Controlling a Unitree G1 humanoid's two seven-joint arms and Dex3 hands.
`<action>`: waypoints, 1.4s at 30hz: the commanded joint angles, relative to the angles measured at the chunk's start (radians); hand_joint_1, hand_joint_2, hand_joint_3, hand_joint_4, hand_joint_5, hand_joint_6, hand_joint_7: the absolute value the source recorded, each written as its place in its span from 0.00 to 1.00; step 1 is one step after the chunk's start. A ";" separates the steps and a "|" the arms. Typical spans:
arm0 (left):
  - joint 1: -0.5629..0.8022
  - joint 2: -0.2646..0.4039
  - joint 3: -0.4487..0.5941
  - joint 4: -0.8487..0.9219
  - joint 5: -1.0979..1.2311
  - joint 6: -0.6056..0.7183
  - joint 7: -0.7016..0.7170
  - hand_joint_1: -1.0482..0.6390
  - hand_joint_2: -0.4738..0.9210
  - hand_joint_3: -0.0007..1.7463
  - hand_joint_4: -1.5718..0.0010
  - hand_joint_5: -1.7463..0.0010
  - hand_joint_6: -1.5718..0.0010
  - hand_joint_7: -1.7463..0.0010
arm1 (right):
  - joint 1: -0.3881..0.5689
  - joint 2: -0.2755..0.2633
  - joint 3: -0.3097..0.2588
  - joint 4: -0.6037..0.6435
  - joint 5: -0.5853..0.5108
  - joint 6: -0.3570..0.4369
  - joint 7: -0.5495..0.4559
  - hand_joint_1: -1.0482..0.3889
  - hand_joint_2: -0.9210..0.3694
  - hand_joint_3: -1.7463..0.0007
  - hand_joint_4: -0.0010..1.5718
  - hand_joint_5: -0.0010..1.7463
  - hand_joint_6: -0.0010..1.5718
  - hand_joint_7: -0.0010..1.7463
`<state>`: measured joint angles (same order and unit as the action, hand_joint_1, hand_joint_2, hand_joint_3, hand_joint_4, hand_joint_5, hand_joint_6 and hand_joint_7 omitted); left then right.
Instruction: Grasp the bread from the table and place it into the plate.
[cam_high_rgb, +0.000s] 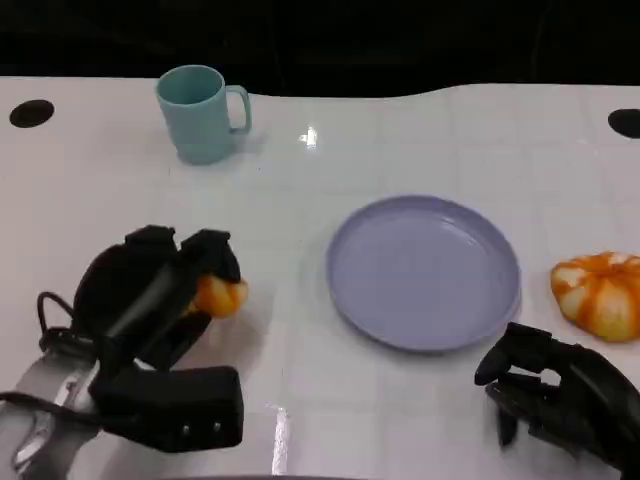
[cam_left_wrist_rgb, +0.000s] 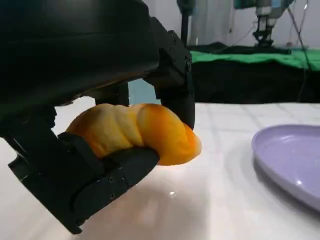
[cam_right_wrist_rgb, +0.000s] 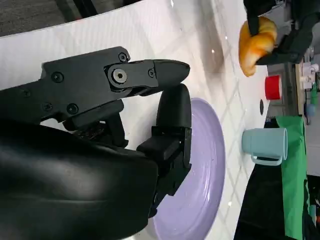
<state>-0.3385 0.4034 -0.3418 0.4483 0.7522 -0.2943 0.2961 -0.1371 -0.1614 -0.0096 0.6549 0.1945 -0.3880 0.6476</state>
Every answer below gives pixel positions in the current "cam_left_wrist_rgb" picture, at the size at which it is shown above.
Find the black table drape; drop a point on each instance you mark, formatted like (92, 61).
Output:
(250, 85)

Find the black stand pole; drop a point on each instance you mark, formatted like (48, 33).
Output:
(185, 25)

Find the orange and white bread roll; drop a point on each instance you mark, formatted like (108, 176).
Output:
(150, 130)

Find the lilac plate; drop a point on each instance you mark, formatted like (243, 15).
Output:
(290, 155)

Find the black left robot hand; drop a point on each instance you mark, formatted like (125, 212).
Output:
(75, 50)

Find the green cloth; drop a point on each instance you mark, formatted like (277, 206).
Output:
(250, 58)

